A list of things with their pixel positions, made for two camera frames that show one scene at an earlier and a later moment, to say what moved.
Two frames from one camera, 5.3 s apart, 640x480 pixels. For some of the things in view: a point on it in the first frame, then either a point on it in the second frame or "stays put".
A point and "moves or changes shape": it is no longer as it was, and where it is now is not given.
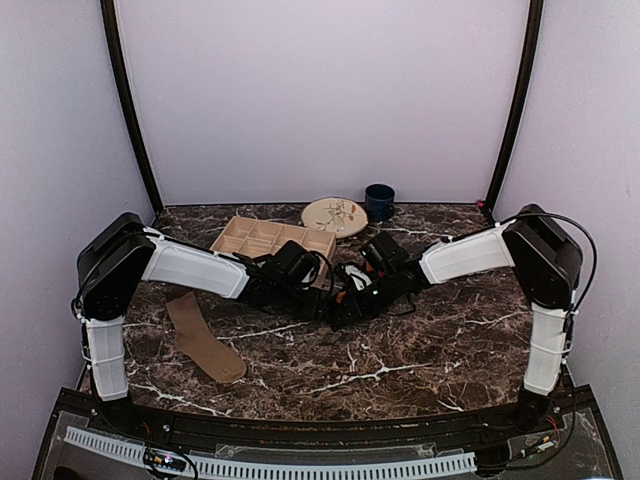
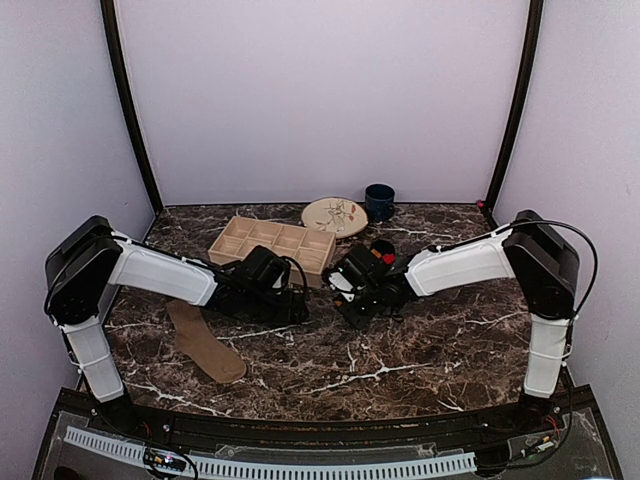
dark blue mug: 380,202 stays put
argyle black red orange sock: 354,298 moves or changes shape
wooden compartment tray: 255,237 stays put
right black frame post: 536,17 stays put
